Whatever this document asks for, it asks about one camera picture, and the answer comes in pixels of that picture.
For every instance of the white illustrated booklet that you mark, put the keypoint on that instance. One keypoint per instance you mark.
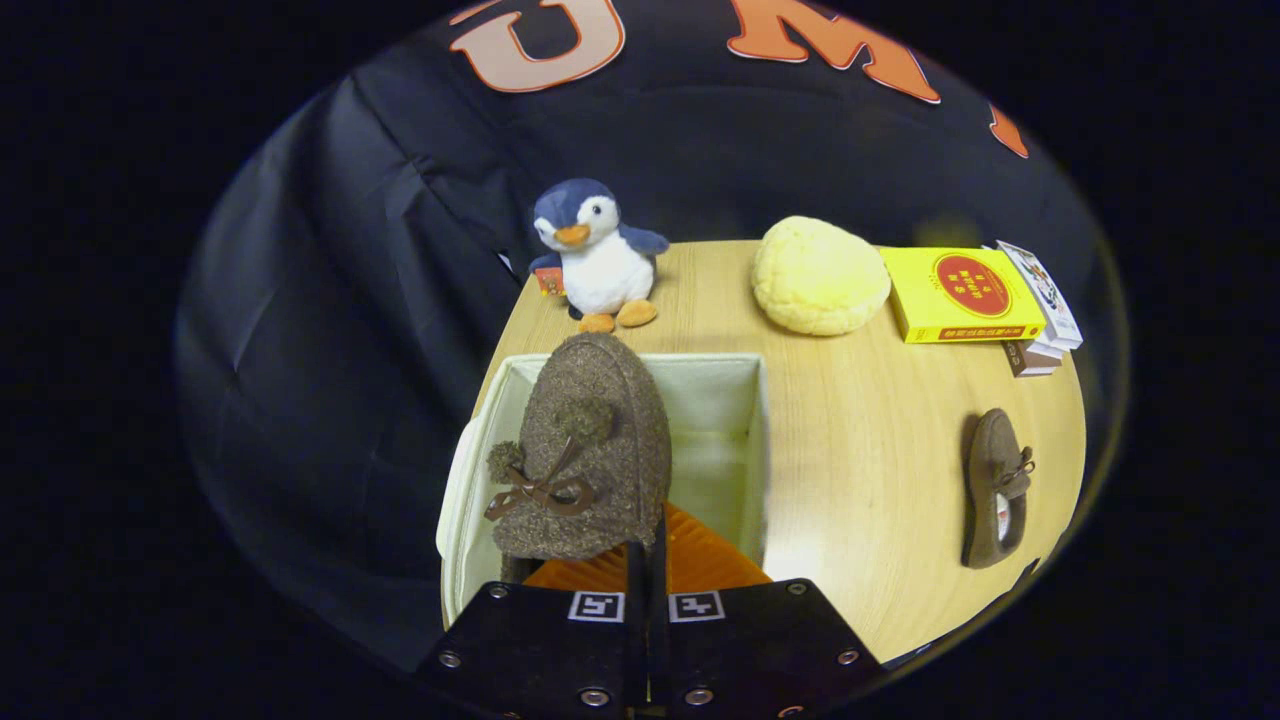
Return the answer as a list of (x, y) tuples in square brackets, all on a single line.
[(1045, 295)]

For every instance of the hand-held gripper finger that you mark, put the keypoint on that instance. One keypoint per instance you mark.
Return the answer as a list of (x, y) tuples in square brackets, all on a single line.
[(660, 640), (636, 640)]

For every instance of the blue white penguin plush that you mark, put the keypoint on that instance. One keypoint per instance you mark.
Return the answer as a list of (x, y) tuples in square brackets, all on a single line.
[(600, 265)]

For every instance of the brown felt shoe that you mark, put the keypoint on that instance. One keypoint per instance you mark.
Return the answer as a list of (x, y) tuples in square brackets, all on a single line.
[(600, 450), (992, 470)]

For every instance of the yellow bun plush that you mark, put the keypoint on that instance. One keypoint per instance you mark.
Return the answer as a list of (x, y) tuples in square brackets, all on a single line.
[(820, 275)]

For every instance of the yellow book red circle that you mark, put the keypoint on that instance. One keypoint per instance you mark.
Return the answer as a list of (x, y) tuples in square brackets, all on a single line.
[(960, 295)]

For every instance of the brown book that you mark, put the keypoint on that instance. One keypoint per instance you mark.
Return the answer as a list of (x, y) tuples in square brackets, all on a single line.
[(1030, 362)]

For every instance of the beige fabric storage box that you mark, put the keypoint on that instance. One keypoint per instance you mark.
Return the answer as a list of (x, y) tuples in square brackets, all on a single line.
[(715, 440)]

